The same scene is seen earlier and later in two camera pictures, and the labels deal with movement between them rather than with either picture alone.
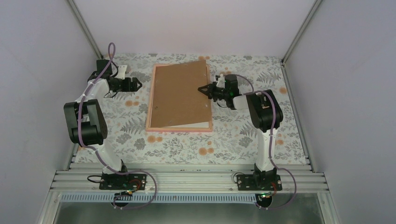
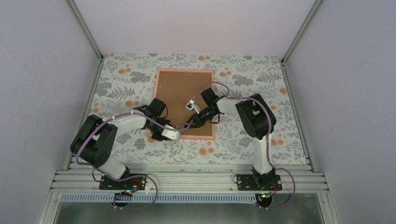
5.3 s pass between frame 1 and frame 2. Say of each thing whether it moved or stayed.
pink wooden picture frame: moved
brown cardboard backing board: moved
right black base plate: stayed
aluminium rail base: stayed
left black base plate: stayed
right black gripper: moved
